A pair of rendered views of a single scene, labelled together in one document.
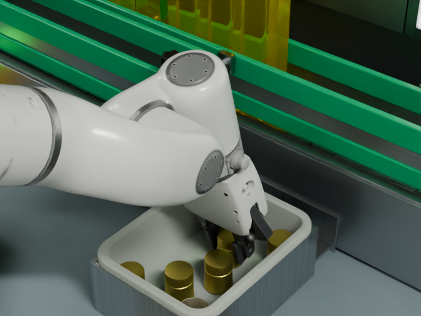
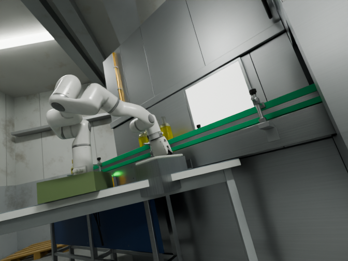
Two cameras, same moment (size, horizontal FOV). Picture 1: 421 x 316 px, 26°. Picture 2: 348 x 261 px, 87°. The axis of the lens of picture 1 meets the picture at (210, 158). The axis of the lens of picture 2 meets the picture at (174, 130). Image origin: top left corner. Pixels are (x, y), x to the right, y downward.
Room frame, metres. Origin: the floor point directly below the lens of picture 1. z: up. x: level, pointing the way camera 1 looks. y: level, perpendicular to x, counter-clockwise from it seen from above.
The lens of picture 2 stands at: (-0.18, -0.04, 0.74)
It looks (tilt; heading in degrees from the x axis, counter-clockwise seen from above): 13 degrees up; 356
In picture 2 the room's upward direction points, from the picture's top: 13 degrees counter-clockwise
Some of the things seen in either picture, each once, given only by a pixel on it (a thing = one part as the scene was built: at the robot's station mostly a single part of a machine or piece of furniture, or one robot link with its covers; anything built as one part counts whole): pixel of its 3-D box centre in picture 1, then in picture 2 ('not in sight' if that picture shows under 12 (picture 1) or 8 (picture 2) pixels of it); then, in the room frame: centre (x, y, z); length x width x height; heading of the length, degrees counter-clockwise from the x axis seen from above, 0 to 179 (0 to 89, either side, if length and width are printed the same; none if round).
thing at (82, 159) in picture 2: not in sight; (82, 161); (0.82, 0.41, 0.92); 0.16 x 0.13 x 0.15; 5
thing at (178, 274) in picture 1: (179, 283); not in sight; (0.79, 0.04, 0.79); 0.04 x 0.04 x 0.04
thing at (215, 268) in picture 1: (218, 271); not in sight; (0.81, -0.01, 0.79); 0.04 x 0.04 x 0.04
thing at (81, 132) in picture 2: not in sight; (78, 134); (0.83, 0.42, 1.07); 0.13 x 0.10 x 0.16; 98
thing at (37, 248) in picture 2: not in sight; (51, 246); (3.38, 2.21, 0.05); 1.15 x 0.79 x 0.10; 90
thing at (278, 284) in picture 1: (220, 256); (164, 167); (0.84, -0.01, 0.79); 0.27 x 0.17 x 0.08; 140
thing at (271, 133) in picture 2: not in sight; (262, 115); (0.56, -0.46, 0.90); 0.17 x 0.05 x 0.23; 140
